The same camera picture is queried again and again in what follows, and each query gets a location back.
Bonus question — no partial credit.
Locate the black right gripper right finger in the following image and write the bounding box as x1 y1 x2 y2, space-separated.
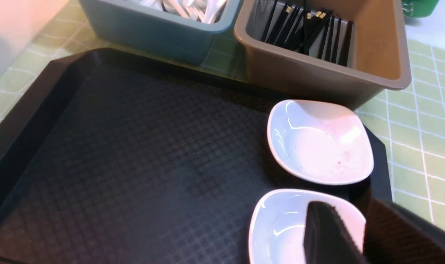
363 199 445 264

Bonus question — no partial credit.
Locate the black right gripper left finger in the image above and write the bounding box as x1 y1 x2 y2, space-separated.
303 201 368 264

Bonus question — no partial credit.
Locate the white bowl tray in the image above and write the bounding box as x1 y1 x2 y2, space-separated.
248 189 366 264
267 100 374 186

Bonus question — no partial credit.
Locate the green checkered tablecloth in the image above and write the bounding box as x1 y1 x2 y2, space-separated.
0 0 445 230

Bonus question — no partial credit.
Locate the brown plastic bin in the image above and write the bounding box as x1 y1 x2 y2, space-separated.
234 0 411 110

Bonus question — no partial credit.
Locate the black chopsticks bundle in bin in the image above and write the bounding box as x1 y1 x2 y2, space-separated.
250 0 355 67

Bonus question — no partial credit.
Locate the green backdrop cloth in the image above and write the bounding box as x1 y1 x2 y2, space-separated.
402 0 439 18

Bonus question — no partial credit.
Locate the black serving tray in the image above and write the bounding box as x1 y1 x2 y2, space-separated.
0 48 392 264

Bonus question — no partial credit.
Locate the teal plastic bin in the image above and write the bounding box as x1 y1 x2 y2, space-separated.
80 0 240 65

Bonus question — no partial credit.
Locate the large white plastic tub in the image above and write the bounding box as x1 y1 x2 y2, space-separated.
0 0 69 77

